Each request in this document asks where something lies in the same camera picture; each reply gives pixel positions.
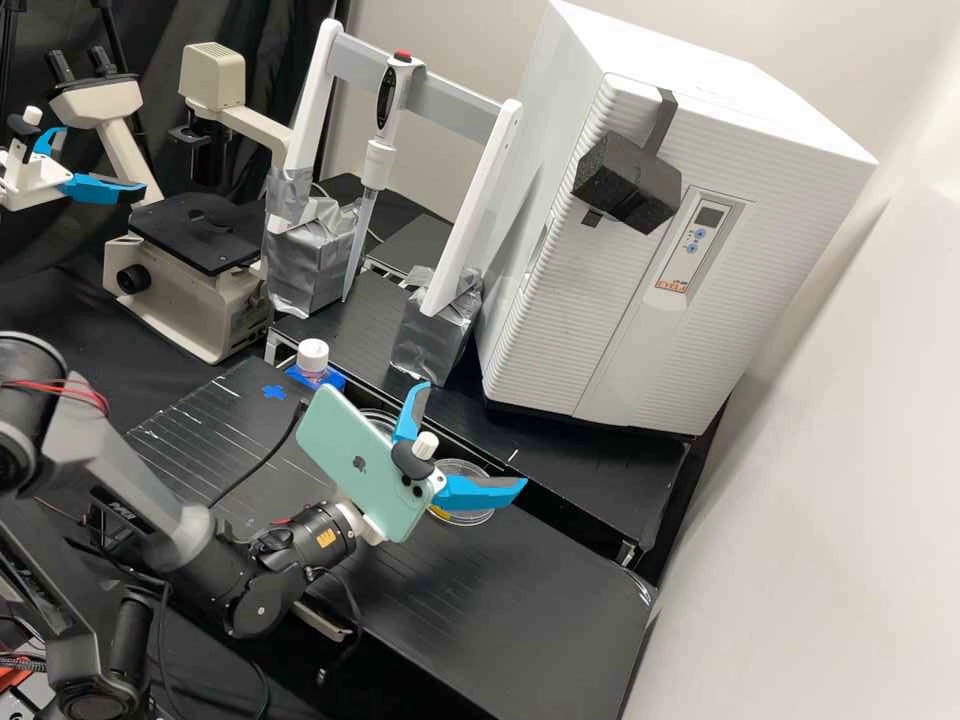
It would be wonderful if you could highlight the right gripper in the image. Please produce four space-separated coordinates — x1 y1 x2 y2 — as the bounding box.
338 381 529 546

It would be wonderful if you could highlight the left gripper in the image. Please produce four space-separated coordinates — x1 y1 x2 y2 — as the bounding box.
0 125 149 212

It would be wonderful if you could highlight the petri dish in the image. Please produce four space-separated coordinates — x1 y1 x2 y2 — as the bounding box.
429 456 498 532
358 407 400 453

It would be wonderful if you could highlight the blue bottle holder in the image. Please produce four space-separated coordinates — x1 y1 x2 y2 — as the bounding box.
283 362 348 397

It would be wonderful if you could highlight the cream microscope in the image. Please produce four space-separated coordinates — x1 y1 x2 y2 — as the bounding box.
47 41 295 366

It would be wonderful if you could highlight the small bottle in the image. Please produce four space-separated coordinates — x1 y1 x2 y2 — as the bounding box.
296 338 332 385

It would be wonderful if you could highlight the white pipette stand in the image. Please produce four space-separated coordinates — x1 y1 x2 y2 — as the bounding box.
261 17 525 389

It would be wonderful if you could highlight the pipette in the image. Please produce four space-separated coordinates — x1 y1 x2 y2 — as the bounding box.
345 47 415 303

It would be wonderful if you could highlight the white incubator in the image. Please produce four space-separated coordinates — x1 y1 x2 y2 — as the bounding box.
515 0 880 170

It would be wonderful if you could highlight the right wrist camera phone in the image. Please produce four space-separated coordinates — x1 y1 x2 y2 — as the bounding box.
295 383 444 544

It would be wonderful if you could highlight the black cable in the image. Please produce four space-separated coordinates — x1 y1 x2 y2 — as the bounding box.
205 400 313 513

